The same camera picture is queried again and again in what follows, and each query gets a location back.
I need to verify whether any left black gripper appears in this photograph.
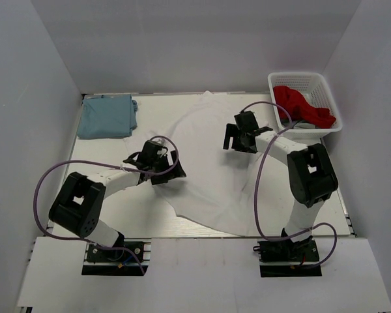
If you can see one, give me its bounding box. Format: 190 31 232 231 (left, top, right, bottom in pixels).
150 151 184 185

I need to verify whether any white t-shirt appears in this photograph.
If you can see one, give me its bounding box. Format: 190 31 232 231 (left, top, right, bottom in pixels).
125 91 259 236

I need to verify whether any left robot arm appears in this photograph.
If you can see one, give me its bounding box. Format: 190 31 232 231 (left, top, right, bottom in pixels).
49 136 186 260

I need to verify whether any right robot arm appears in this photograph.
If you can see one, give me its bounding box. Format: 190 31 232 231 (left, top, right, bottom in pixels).
223 111 338 260

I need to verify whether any red t-shirt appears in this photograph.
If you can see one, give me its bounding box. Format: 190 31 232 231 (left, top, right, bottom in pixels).
273 86 336 128

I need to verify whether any white plastic basket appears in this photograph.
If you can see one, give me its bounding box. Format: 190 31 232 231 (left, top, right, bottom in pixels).
268 72 343 140

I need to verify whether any folded light blue t-shirt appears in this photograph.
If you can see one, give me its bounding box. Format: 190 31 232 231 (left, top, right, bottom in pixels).
77 95 138 140

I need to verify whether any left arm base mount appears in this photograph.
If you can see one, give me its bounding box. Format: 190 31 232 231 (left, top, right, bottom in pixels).
81 239 151 276

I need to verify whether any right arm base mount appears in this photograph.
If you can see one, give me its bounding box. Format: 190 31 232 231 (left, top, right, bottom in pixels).
253 237 322 278

